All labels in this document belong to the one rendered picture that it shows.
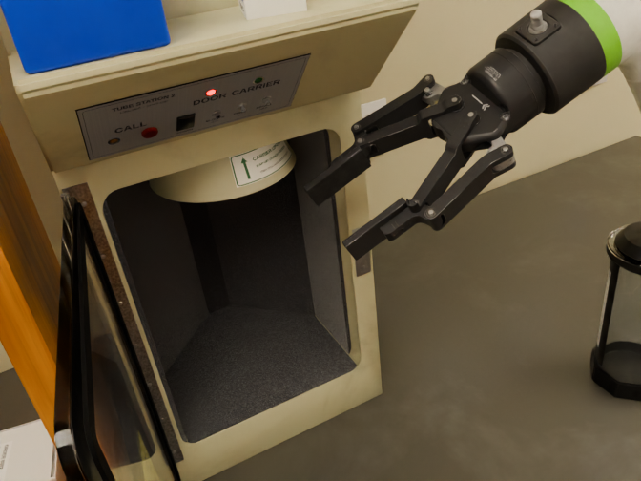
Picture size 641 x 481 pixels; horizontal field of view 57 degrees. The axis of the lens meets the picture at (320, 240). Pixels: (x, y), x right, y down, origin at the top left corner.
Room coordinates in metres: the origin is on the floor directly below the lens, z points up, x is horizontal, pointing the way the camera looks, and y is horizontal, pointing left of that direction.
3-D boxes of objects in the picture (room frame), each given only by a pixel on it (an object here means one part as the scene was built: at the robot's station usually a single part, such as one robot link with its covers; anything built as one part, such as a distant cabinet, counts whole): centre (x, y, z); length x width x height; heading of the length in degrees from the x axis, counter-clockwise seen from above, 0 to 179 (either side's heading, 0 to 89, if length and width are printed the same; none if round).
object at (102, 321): (0.34, 0.17, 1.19); 0.30 x 0.01 x 0.40; 16
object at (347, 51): (0.51, 0.06, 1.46); 0.32 x 0.11 x 0.10; 113
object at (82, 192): (0.49, 0.22, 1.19); 0.03 x 0.02 x 0.39; 113
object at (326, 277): (0.67, 0.13, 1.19); 0.26 x 0.24 x 0.35; 113
